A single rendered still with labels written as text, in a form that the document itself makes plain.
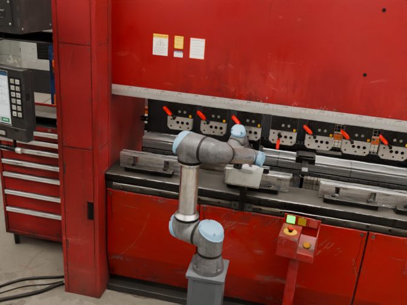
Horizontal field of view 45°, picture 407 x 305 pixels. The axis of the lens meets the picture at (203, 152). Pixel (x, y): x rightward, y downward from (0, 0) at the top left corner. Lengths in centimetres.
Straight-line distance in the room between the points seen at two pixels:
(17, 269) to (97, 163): 119
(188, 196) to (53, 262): 178
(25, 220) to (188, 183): 190
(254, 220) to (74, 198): 109
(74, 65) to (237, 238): 137
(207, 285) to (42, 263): 174
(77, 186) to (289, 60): 143
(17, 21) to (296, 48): 137
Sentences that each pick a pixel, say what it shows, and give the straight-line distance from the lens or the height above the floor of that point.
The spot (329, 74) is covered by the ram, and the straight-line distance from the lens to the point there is 272.
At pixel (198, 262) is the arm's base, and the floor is 83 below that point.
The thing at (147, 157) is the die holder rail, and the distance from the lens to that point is 305.
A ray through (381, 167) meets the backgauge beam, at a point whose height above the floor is 98.
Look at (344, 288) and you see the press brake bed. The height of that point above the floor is 36.
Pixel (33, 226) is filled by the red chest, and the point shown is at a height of 22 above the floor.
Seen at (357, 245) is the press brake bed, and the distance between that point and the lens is 299.
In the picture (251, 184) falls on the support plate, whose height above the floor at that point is 100.
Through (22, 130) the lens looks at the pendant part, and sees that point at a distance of 252.
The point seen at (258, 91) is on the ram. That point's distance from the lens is 276.
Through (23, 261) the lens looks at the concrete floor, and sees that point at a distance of 386.
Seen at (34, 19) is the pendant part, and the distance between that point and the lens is 250.
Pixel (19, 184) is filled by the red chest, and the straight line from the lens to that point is 373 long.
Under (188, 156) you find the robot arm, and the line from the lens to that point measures 214.
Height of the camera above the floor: 217
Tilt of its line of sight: 22 degrees down
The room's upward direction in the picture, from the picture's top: 4 degrees clockwise
